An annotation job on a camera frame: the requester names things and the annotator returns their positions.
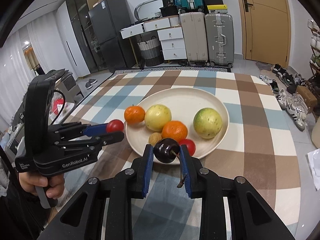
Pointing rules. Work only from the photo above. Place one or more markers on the yellow box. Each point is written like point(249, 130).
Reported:
point(217, 8)

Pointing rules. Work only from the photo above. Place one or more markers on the beige suitcase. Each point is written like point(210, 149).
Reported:
point(195, 38)

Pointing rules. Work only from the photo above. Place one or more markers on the grey slippers pair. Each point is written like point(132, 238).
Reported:
point(89, 84)

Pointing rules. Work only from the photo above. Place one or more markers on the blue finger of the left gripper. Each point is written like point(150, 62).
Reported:
point(95, 130)

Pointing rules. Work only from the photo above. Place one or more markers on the person's left hand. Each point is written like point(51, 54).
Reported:
point(29, 180)

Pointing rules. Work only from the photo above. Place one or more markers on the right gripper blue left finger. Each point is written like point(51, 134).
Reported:
point(148, 170)

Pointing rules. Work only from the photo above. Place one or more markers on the green yellow passion fruit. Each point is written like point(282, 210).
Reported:
point(207, 123)

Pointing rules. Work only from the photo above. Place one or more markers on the white black sneaker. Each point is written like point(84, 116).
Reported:
point(297, 109)

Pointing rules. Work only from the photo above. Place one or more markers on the brown cardboard box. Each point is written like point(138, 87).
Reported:
point(309, 99)

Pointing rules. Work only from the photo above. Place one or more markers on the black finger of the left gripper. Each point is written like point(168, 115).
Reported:
point(104, 139)

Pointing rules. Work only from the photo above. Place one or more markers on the black refrigerator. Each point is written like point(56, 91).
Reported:
point(108, 18)

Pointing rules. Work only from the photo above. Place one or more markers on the white drawer desk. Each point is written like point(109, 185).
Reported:
point(169, 33)

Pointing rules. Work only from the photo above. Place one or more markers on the red tomato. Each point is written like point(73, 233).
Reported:
point(190, 145)
point(115, 125)

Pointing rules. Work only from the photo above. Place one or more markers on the yellow round fruit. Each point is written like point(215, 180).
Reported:
point(156, 117)

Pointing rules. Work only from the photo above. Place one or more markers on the silver suitcase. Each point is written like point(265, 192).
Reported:
point(220, 39)

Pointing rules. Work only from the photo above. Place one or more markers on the dark cherry with stem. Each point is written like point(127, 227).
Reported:
point(166, 150)

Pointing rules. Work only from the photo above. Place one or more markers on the white plastic bag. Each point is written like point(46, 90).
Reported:
point(314, 164)

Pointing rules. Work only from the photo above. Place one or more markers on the orange tangerine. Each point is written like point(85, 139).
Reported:
point(175, 130)
point(134, 115)

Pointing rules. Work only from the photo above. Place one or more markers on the cream bucket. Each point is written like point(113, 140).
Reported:
point(315, 135)

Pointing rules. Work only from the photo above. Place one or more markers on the small brown longan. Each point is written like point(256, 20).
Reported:
point(154, 138)

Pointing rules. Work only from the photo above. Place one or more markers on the dark glass cabinet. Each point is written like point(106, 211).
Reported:
point(78, 11)

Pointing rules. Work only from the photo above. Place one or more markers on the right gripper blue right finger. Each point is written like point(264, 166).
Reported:
point(185, 167)

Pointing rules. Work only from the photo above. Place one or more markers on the woven laundry basket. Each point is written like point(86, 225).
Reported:
point(151, 51)

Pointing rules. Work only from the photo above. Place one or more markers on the wooden door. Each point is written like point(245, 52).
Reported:
point(266, 31)

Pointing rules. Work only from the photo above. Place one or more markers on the shoe rack with shoes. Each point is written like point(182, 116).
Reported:
point(314, 61)

